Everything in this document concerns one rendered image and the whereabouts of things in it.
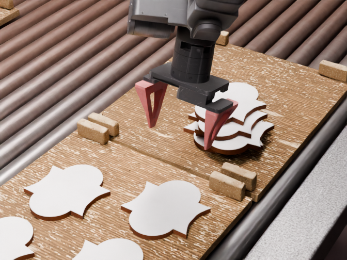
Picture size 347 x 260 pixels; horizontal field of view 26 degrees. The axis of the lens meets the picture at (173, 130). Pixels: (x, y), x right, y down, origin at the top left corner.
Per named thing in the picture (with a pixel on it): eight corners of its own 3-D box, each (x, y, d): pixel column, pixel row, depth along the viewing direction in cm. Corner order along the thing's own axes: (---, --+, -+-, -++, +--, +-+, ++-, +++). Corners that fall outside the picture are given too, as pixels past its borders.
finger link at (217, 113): (209, 161, 107) (221, 100, 103) (167, 144, 110) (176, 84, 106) (231, 146, 112) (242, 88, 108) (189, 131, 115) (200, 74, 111)
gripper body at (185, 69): (207, 104, 104) (216, 54, 101) (146, 82, 109) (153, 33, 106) (228, 93, 110) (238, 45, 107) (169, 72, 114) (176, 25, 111)
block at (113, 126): (120, 133, 131) (120, 120, 130) (114, 139, 130) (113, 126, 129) (93, 123, 134) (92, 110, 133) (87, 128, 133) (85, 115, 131)
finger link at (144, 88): (168, 144, 110) (177, 85, 106) (127, 128, 113) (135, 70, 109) (190, 131, 115) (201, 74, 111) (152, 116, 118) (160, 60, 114)
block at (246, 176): (257, 186, 120) (258, 173, 118) (251, 192, 118) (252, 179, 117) (224, 174, 122) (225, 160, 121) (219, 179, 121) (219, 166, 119)
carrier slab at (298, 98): (353, 87, 147) (355, 80, 146) (257, 202, 119) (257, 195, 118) (200, 41, 162) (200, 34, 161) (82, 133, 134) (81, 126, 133)
